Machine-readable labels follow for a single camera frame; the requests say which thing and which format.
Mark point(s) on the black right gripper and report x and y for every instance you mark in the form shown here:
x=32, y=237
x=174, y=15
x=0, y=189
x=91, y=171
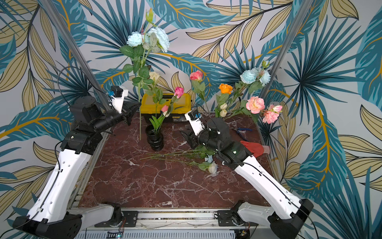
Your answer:
x=194, y=138

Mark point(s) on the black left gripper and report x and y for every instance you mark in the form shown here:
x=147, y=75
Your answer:
x=127, y=109

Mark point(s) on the light blue rose stem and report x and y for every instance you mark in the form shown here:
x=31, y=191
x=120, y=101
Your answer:
x=195, y=156

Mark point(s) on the pink peony spray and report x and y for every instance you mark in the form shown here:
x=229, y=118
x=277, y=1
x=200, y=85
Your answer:
x=255, y=107

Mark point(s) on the pale blue white rose spray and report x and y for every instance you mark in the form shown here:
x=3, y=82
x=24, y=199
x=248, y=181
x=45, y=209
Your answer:
x=150, y=39

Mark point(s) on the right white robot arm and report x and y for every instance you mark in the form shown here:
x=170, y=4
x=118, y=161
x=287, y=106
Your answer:
x=286, y=213

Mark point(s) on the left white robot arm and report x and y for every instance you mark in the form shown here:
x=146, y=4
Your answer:
x=49, y=217

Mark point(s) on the glossy black vase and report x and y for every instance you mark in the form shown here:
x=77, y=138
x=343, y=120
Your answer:
x=155, y=139

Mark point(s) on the yellow black toolbox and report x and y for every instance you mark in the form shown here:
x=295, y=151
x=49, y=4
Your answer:
x=179, y=108

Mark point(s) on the cream rose stem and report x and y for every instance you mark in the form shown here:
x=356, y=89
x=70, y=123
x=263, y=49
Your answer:
x=155, y=91

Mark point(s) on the pink white tulips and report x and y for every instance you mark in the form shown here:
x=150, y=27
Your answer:
x=157, y=121

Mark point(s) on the magenta rose bud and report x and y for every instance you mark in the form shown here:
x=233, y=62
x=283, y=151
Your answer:
x=179, y=91

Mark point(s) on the pink red rose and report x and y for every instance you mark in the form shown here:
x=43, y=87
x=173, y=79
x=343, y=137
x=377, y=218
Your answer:
x=199, y=87

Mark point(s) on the orange rose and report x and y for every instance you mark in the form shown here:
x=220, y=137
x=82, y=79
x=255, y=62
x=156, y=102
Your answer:
x=222, y=100

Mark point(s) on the red glove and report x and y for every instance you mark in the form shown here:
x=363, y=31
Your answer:
x=256, y=149

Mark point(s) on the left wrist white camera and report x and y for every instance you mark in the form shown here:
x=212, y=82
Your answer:
x=118, y=94

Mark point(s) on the wrist white camera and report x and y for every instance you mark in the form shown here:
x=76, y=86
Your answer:
x=194, y=118
x=118, y=94

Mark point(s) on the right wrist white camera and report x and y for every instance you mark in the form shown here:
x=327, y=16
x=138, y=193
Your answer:
x=194, y=118

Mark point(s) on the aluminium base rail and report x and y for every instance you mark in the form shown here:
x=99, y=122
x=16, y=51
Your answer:
x=166, y=223

